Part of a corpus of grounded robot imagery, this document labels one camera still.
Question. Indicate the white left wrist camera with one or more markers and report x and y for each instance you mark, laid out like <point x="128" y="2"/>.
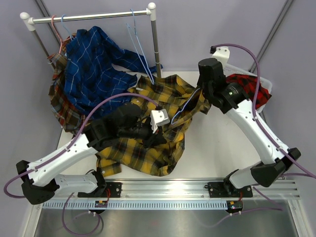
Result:
<point x="158" y="118"/>

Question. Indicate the white clothes rack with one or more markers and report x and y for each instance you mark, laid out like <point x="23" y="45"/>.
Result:
<point x="150" y="11"/>

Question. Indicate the white plastic basket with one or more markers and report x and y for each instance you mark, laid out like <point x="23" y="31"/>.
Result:
<point x="229" y="70"/>

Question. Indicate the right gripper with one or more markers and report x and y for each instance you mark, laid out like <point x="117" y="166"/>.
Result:
<point x="200" y="83"/>

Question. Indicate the blue plaid shirt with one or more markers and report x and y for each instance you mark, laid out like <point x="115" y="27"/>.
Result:
<point x="90" y="75"/>

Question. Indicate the aluminium mounting rail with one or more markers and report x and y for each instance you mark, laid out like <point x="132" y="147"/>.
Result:
<point x="186" y="189"/>

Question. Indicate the white slotted cable duct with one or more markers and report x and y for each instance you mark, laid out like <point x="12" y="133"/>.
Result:
<point x="137" y="205"/>

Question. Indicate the pink wire hanger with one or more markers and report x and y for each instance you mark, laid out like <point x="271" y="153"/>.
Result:
<point x="56" y="29"/>

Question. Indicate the brown orange plaid shirt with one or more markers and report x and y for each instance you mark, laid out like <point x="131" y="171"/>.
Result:
<point x="65" y="112"/>

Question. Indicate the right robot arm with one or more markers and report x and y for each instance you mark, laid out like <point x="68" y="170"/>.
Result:
<point x="231" y="98"/>

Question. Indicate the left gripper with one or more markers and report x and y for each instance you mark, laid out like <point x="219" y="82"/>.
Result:
<point x="157" y="138"/>

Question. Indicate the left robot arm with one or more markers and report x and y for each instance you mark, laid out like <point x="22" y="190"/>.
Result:
<point x="43" y="179"/>

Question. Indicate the red black plaid shirt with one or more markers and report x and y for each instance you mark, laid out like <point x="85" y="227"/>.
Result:
<point x="248" y="83"/>

